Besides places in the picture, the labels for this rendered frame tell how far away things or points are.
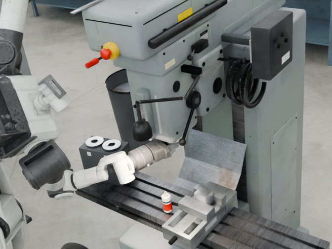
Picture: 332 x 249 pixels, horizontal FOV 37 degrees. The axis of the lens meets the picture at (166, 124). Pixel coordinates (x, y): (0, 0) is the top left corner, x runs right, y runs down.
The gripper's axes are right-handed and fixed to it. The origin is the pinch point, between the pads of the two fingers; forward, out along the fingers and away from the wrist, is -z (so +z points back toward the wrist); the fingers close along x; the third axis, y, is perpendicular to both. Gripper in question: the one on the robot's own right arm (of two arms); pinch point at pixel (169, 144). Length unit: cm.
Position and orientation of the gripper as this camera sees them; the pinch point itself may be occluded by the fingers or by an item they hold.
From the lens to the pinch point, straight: 209.5
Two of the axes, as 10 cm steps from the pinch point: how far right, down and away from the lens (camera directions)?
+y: 1.1, 8.5, 5.2
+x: -5.7, -3.7, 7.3
